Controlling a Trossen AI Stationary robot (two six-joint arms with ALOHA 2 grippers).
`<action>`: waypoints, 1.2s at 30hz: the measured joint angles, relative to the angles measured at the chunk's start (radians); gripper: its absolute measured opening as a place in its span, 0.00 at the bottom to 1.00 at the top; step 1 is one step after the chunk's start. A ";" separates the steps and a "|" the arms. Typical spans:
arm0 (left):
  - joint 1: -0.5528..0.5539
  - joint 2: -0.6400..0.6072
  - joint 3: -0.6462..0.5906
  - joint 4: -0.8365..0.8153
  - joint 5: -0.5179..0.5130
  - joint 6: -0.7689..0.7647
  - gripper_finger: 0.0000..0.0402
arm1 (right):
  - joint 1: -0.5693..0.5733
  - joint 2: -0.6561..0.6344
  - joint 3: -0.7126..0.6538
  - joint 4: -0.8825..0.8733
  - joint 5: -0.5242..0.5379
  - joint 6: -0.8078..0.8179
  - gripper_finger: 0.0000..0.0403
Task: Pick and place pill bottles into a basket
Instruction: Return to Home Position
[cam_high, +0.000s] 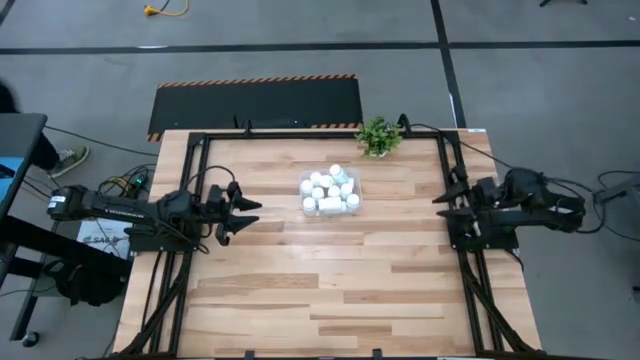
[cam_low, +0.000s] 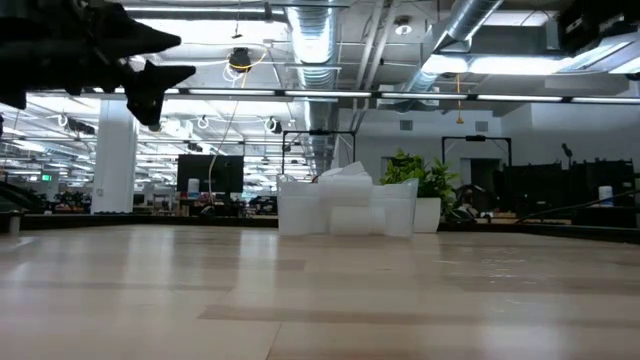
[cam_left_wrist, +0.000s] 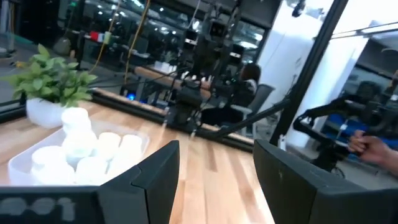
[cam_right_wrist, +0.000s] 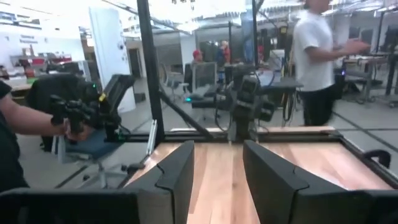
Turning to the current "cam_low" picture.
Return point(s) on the silver ventilation duct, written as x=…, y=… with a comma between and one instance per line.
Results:
x=315, y=50
x=470, y=15

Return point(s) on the green plant in white pot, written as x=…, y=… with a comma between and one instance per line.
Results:
x=430, y=215

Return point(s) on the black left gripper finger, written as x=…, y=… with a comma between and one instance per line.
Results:
x=152, y=92
x=135, y=35

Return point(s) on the white building column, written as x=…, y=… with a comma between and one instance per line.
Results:
x=115, y=160

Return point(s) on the small white container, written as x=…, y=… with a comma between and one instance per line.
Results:
x=605, y=196

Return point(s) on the clear plastic basket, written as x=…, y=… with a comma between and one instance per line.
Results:
x=415, y=190

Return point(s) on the black partition panel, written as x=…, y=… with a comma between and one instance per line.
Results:
x=590, y=185
x=530, y=182

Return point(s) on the long ceiling light strip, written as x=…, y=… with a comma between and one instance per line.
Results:
x=250, y=92

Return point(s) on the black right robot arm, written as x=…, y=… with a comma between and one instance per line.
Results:
x=600, y=25

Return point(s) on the black monitor screen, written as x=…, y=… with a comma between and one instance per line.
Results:
x=210, y=172

